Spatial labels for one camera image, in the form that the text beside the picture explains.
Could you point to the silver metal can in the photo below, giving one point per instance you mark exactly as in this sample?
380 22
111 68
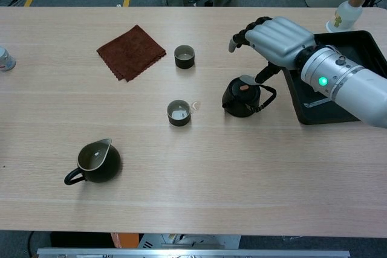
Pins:
5 60

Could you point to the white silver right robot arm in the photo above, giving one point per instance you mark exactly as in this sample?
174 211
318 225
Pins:
356 85

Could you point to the brown square cloth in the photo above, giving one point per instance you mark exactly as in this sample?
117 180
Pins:
130 52

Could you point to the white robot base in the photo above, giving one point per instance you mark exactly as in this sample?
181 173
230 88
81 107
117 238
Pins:
187 241

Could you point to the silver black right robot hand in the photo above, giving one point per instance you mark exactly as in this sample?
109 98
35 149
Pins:
281 40

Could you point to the black plastic tray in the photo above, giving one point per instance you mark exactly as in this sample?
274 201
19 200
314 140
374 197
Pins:
317 114

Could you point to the orange object under table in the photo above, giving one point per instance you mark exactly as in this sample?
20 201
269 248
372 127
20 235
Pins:
124 240

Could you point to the dark olive teacup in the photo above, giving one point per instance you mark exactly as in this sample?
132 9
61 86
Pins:
178 114
184 58

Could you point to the aluminium rail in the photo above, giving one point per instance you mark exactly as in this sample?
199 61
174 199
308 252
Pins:
193 253

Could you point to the white bottle with cork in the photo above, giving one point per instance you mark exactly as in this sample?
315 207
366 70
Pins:
347 13

